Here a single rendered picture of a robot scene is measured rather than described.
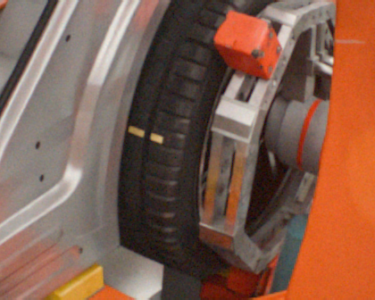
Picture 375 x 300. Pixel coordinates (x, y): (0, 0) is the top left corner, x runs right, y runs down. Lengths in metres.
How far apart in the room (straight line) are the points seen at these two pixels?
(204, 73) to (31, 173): 0.34
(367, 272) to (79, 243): 0.51
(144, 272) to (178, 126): 1.29
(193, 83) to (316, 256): 0.46
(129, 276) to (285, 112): 1.13
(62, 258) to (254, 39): 0.44
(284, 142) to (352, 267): 0.64
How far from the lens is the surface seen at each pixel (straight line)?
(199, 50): 1.24
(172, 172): 1.26
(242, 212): 1.32
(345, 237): 0.83
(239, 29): 1.20
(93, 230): 1.20
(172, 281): 1.76
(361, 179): 0.79
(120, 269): 2.48
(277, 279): 1.47
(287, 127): 1.44
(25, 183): 1.05
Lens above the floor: 1.49
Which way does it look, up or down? 28 degrees down
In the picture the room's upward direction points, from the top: 6 degrees clockwise
